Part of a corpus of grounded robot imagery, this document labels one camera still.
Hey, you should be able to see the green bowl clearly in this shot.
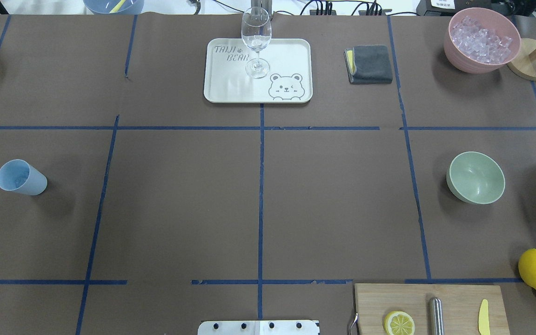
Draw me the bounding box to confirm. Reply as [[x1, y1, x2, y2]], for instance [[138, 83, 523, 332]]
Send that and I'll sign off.
[[446, 151, 506, 204]]

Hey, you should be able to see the light blue cup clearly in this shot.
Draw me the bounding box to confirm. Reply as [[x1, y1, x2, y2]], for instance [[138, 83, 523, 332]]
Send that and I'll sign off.
[[0, 159, 47, 196]]

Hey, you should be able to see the blue bowl with fork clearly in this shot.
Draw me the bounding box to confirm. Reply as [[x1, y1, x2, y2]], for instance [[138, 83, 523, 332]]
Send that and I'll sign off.
[[83, 0, 146, 15]]

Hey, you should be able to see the pink bowl with ice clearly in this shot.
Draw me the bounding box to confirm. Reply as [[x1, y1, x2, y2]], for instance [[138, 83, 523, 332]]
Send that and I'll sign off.
[[444, 7, 521, 74]]

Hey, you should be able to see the white bear tray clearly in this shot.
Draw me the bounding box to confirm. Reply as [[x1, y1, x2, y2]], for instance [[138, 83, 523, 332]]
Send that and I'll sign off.
[[203, 38, 313, 104]]

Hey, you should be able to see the wine glass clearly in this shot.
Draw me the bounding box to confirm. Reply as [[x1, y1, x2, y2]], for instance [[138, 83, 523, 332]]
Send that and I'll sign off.
[[241, 7, 272, 79]]

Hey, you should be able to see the grey yellow cloth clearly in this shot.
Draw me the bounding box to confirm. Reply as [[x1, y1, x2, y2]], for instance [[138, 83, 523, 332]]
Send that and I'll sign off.
[[344, 45, 393, 84]]

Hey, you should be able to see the half lemon slice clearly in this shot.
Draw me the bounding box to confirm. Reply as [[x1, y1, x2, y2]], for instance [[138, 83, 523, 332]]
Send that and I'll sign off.
[[383, 310, 415, 335]]

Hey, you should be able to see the steel muddler black cap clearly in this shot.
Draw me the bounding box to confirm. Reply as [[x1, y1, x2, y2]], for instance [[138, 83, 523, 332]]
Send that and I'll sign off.
[[429, 297, 445, 335]]

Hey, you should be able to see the wooden cutting board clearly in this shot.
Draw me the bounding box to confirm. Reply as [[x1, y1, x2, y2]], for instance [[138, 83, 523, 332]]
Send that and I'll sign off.
[[355, 283, 510, 335]]

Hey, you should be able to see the yellow plastic knife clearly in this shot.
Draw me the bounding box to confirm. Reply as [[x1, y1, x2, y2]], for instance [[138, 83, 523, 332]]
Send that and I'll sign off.
[[478, 299, 490, 335]]

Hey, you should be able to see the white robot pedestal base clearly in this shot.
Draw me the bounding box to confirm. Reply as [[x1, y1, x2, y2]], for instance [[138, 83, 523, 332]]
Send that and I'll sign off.
[[197, 320, 321, 335]]

